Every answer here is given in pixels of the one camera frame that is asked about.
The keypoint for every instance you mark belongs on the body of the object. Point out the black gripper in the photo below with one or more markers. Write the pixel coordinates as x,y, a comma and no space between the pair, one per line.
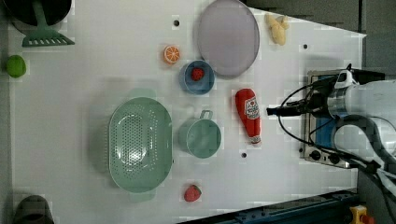
314,102

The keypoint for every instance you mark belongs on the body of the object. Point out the red ketchup bottle toy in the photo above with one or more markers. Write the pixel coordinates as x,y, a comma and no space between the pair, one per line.
249,112

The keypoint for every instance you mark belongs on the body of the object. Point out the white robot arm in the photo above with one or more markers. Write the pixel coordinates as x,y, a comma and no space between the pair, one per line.
364,122

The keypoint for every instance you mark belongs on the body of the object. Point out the green oval strainer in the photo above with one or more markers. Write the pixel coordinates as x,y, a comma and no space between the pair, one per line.
140,145

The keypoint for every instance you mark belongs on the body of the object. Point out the yellow banana toy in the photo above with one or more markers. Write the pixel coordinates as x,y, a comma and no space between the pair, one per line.
277,28

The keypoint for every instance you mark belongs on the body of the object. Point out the red strawberry in bowl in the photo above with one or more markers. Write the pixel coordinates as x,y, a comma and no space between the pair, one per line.
197,74

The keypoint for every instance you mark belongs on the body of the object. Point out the lilac round plate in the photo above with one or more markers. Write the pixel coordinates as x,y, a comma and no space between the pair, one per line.
228,37

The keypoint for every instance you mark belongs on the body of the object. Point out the blue bowl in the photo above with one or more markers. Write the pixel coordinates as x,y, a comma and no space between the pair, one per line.
200,87

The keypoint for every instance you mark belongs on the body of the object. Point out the red strawberry toy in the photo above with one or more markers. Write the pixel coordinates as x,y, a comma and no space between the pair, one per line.
192,193

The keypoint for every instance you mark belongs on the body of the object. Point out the orange slice toy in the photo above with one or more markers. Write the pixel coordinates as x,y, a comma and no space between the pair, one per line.
171,54

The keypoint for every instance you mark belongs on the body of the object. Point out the yellow red clamp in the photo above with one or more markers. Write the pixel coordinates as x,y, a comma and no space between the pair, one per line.
360,216

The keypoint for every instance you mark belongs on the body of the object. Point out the black pan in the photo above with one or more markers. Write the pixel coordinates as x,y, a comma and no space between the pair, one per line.
54,10

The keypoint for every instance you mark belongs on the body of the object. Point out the green spatula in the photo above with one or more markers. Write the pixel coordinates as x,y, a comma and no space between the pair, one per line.
43,35

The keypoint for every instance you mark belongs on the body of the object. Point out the dark grey object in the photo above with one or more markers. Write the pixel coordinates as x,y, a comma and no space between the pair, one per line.
33,209

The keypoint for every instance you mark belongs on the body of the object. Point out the green lime toy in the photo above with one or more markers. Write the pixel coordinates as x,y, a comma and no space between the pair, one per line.
16,66

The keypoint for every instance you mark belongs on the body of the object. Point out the green cup with handle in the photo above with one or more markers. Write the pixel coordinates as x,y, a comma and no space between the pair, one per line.
200,137

